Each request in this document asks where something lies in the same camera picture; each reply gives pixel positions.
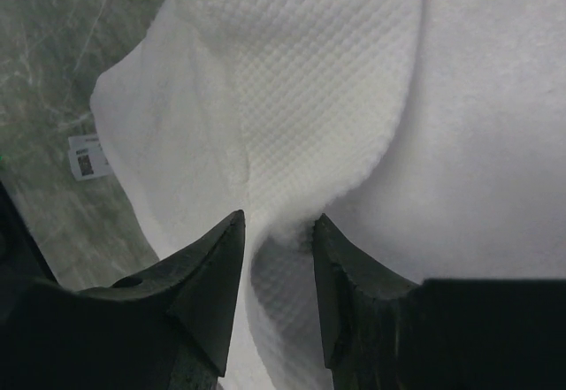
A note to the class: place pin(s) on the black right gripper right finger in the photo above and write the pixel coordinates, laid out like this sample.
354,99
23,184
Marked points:
382,331

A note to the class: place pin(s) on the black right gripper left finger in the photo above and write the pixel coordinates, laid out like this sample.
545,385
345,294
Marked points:
166,327

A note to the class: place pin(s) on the large white waffle towel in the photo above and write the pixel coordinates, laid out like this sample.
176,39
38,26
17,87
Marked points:
431,131

